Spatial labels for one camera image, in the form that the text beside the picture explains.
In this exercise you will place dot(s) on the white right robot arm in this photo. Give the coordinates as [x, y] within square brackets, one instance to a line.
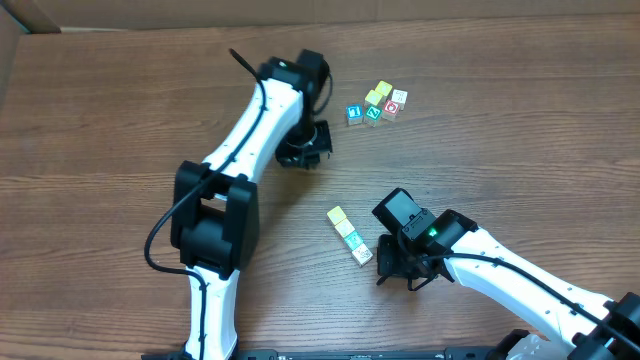
[569, 322]

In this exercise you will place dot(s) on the green faced block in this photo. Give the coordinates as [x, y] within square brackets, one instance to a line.
[353, 240]

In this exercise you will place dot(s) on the wooden block with red drawing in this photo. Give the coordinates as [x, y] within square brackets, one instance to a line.
[362, 255]

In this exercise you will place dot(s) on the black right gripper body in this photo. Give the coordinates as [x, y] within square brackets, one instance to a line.
[397, 260]

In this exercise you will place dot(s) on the yellow wooden block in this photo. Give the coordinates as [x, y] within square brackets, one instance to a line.
[336, 215]

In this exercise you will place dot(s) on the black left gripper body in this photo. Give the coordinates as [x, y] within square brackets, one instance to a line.
[303, 142]

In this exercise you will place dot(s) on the green letter Z block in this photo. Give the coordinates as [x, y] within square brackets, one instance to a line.
[372, 115]

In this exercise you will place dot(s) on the red bordered block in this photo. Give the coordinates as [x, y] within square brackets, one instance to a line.
[390, 110]

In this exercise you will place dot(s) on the white block red print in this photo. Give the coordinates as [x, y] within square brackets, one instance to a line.
[399, 97]

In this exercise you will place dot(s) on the yellow block top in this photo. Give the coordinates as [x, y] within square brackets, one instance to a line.
[384, 88]

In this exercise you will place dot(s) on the blue letter block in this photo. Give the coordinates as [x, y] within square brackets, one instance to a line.
[354, 114]

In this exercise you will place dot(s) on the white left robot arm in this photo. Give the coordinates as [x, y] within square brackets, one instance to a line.
[215, 221]

